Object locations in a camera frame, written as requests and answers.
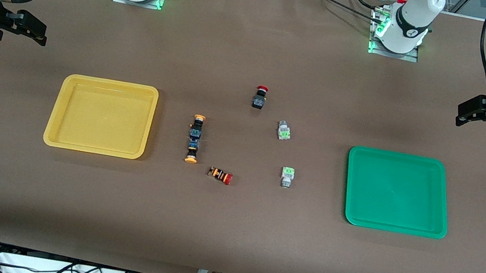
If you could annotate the green push button switch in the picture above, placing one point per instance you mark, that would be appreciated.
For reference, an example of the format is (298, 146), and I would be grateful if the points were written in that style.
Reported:
(287, 177)
(284, 131)

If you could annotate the yellow push button switch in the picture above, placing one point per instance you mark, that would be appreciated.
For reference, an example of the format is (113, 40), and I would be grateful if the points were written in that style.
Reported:
(197, 127)
(192, 151)

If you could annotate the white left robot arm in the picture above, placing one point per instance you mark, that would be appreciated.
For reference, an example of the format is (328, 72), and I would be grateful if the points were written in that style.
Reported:
(414, 16)

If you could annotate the yellow plastic tray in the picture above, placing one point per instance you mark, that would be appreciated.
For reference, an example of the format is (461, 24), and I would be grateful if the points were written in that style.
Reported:
(101, 116)

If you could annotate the green plastic tray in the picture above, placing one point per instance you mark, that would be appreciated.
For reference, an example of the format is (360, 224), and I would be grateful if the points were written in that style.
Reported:
(398, 194)

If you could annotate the red button with black body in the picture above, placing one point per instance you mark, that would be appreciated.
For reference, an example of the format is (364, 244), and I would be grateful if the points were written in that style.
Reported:
(259, 99)

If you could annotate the red button with orange body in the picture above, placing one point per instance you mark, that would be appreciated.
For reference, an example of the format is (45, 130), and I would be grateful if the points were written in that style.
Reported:
(219, 175)

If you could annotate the brown table cover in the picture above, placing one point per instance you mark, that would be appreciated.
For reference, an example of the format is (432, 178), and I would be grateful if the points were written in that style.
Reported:
(226, 233)

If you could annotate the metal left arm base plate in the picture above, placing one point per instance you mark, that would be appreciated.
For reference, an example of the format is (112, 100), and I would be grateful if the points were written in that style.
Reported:
(374, 42)

